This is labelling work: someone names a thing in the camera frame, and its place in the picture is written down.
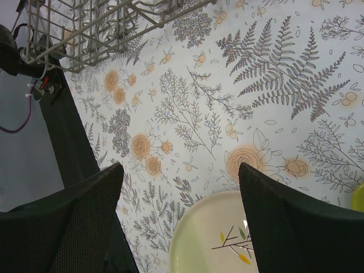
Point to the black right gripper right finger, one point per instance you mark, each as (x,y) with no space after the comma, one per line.
(294,232)

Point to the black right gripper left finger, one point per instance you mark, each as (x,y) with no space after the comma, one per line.
(68,231)

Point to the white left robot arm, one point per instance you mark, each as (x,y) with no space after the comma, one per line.
(11,58)

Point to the lime green plate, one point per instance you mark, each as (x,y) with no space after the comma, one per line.
(357,200)

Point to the black base bar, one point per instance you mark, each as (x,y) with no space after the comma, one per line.
(73,153)

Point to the cream and green plate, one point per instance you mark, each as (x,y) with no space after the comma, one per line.
(213,236)

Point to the floral tablecloth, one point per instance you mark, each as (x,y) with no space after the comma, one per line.
(274,84)

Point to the grey wire dish rack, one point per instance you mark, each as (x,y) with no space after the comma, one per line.
(70,35)

